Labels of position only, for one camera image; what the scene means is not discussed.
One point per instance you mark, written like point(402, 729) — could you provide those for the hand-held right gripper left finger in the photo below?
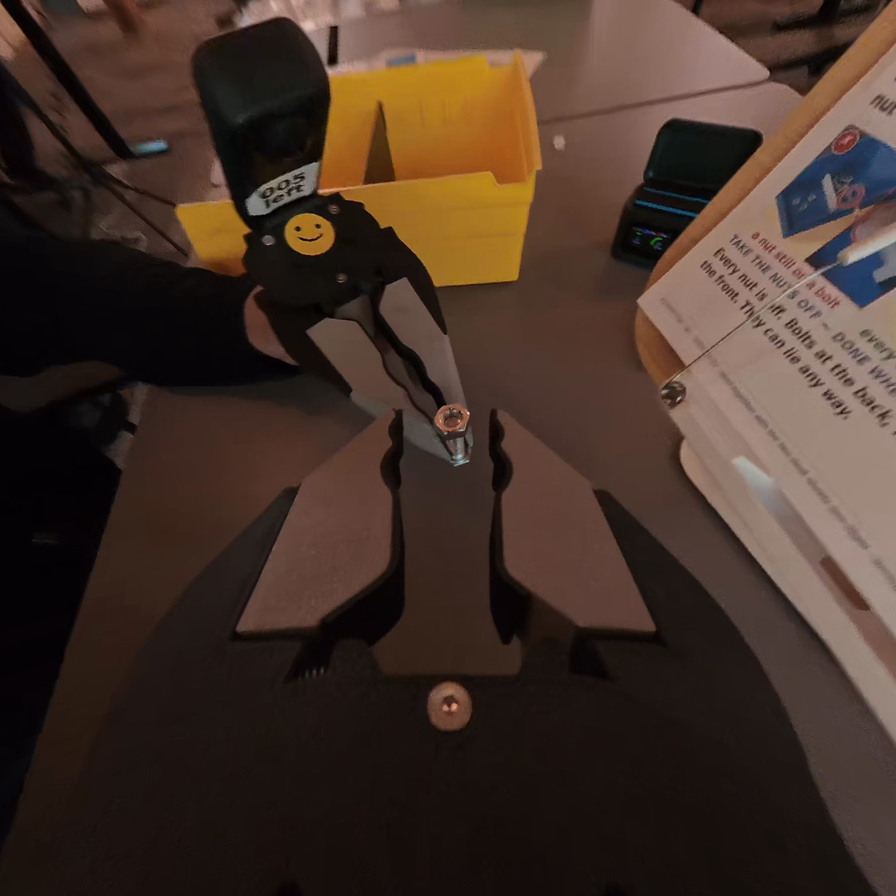
point(315, 560)

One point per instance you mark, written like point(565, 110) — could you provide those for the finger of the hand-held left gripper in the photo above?
point(420, 329)
point(350, 357)

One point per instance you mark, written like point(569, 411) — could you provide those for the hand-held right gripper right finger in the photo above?
point(574, 560)

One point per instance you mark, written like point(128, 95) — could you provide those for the silver hex nut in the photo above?
point(441, 423)

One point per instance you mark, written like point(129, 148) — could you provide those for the silver steel bolt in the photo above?
point(455, 449)

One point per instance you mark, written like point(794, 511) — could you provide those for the person's left forearm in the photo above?
point(126, 308)

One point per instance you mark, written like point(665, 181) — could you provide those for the person's left hand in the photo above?
point(262, 329)

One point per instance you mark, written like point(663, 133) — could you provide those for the yellow plastic storage bin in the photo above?
point(455, 231)

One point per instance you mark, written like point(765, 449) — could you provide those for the small blue object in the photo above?
point(150, 147)

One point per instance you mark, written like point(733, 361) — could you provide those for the printed instruction sheet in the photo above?
point(805, 364)

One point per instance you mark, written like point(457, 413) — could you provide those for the wooden document stand white base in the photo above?
point(773, 150)

